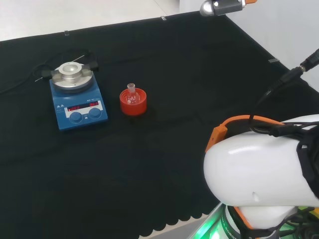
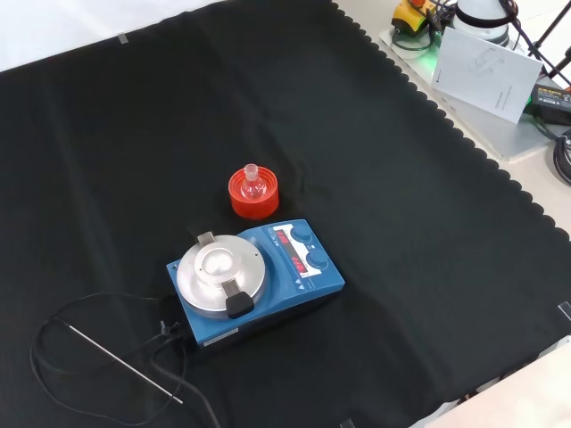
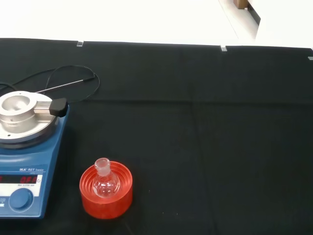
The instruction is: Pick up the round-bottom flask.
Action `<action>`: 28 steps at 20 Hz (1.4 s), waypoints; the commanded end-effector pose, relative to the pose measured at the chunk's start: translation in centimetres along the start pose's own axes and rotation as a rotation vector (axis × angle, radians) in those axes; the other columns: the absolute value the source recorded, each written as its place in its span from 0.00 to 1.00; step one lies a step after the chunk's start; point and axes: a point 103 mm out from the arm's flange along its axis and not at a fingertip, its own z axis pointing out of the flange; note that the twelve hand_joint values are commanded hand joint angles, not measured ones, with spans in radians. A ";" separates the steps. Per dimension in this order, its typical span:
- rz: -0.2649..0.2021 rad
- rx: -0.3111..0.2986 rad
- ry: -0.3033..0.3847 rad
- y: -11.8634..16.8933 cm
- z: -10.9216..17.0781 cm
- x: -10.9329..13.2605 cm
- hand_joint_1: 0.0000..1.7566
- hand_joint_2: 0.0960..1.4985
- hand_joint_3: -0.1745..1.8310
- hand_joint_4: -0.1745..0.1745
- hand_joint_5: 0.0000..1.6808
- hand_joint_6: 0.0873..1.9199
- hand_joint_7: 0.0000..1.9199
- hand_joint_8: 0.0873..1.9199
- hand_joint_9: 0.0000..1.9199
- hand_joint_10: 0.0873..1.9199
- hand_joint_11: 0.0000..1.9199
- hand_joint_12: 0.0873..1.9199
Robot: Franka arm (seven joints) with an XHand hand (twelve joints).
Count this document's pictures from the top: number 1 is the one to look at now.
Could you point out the clear glass round-bottom flask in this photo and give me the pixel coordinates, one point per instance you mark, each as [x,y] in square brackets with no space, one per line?
[131,95]

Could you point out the red ribbed flask stand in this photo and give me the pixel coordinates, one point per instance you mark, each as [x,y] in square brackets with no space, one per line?
[133,109]

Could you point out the black bench cloth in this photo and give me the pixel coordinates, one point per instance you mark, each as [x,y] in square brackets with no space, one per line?
[149,161]

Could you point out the heater with blue base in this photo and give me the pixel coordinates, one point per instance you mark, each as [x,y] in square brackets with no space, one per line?
[79,117]

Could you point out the clear cloth clip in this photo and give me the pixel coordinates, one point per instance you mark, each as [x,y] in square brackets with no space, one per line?
[66,32]
[163,18]
[273,60]

